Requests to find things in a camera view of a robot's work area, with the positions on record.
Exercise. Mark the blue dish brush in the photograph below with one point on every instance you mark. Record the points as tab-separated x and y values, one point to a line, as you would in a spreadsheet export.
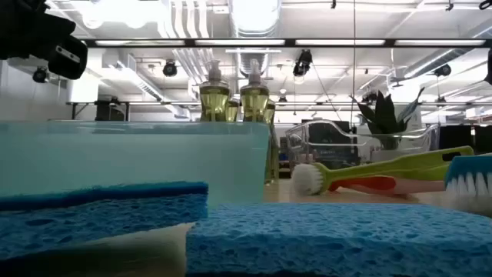
469	165

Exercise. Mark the green dish brush white bristles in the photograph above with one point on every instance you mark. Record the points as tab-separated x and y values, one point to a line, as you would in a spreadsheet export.
384	166

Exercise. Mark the red and pink dish brush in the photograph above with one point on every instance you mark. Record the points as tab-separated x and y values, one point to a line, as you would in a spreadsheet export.
369	182

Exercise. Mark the blue scrub sponge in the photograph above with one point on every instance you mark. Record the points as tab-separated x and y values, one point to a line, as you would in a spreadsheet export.
326	242
96	219

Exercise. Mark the yellow-green soap pump bottle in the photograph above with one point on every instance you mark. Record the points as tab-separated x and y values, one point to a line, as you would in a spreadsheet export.
214	104
233	111
272	154
253	104

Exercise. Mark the black ceiling spotlight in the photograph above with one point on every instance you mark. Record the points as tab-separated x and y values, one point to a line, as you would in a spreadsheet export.
170	68
303	63
443	70
40	74

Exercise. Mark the green plant in white pot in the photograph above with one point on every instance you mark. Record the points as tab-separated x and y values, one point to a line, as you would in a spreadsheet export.
384	111

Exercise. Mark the green translucent plastic bin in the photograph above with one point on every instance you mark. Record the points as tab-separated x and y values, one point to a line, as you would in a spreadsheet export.
134	154

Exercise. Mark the clear plastic bin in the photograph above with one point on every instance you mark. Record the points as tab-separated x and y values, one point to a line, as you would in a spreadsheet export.
300	146

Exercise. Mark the silver ceiling air duct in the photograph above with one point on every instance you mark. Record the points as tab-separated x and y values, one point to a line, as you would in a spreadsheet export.
255	15

